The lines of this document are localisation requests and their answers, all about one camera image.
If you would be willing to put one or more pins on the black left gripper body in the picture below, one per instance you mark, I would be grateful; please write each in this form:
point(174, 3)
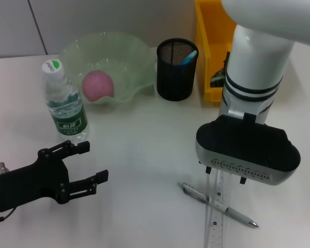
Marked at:
point(28, 183)

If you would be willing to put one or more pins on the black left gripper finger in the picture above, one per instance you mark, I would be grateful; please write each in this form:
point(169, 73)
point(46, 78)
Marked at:
point(102, 177)
point(84, 147)

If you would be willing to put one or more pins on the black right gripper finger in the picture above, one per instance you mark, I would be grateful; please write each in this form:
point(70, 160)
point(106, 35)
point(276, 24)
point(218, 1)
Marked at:
point(242, 180)
point(208, 170)

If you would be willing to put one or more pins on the clear green-label water bottle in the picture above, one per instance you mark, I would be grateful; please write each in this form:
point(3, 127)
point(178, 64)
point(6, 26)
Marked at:
point(67, 108)

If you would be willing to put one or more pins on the clear plastic ruler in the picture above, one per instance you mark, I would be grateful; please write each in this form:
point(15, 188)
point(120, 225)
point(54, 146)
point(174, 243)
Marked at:
point(218, 227)

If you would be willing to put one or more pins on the pink peach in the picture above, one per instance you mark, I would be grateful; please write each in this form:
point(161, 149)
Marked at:
point(96, 85)

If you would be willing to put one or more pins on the green plastic wrapper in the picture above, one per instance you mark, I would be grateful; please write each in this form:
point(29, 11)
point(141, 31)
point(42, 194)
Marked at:
point(218, 78)

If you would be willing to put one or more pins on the blue capped scissors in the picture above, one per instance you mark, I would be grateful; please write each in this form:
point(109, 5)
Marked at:
point(189, 58)

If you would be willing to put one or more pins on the grey white ballpoint pen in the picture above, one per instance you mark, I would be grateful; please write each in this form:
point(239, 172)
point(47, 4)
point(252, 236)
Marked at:
point(237, 214)

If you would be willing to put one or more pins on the black mesh pen holder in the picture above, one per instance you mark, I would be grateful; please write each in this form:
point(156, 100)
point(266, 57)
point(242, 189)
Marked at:
point(174, 80)

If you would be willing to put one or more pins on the translucent green wavy fruit plate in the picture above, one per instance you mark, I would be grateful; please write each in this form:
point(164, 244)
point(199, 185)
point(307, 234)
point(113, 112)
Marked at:
point(129, 62)

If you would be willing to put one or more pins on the yellow plastic bin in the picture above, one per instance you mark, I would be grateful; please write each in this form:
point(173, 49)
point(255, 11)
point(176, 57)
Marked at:
point(209, 38)

